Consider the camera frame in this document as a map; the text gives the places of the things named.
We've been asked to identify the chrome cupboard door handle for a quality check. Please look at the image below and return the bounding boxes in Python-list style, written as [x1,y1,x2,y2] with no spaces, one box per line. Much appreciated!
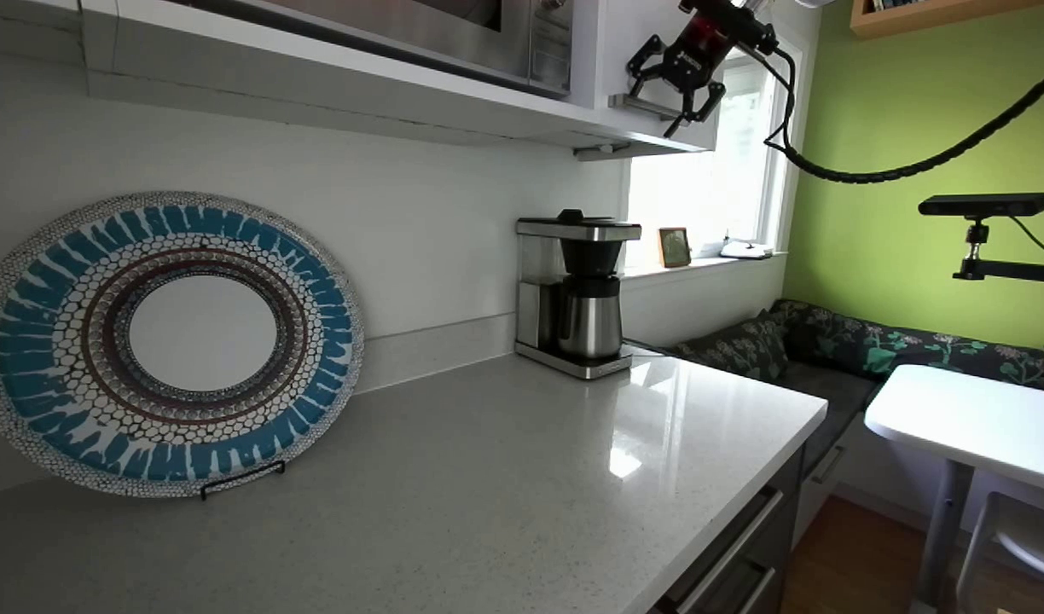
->
[608,95,701,124]

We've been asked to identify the dark lower cabinet drawers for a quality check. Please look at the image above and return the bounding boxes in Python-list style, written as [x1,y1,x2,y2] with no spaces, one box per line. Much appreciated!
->
[649,458,803,614]

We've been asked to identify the built-in microwave oven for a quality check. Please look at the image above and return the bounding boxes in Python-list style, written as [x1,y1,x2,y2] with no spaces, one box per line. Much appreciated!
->
[181,0,573,98]

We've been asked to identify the white side table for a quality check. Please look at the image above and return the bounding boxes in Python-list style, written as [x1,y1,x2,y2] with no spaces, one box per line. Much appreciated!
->
[862,365,1044,614]

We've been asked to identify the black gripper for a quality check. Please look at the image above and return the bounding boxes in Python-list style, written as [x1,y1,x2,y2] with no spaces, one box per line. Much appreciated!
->
[626,0,777,137]

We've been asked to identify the floral dark bench cushion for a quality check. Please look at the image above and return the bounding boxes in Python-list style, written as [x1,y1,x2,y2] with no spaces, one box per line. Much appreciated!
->
[672,299,1044,388]

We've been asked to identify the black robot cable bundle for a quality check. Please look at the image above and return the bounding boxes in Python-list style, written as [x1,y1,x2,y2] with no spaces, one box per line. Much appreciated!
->
[757,45,1044,187]

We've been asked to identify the white cupboard door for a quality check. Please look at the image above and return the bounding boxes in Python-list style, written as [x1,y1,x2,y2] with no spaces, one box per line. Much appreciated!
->
[598,0,724,151]

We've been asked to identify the blue patterned decorative plate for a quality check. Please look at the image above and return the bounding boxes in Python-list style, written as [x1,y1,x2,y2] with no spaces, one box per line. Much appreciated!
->
[0,191,362,497]

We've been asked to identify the black camera on stand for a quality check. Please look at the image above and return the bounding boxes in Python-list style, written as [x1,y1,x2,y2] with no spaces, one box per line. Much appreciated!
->
[919,191,1044,284]

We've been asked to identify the small framed picture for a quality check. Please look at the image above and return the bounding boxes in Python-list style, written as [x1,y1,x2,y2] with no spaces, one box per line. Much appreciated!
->
[659,229,689,270]

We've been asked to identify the stainless drip coffee maker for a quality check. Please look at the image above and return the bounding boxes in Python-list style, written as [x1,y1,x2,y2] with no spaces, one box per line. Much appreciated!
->
[515,207,640,381]

